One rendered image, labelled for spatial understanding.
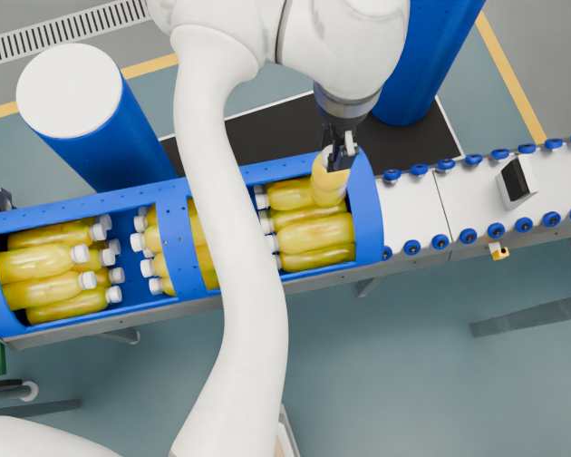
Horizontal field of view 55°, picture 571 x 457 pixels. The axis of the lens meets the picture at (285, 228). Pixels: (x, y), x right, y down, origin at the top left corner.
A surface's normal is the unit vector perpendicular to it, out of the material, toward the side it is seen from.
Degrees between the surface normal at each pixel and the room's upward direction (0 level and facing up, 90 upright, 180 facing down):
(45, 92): 0
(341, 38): 74
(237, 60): 68
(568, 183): 0
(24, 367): 0
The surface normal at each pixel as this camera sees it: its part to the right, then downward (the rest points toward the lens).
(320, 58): -0.47, 0.81
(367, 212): 0.08, 0.15
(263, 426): 0.65, -0.12
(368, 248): 0.17, 0.67
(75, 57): 0.00, -0.25
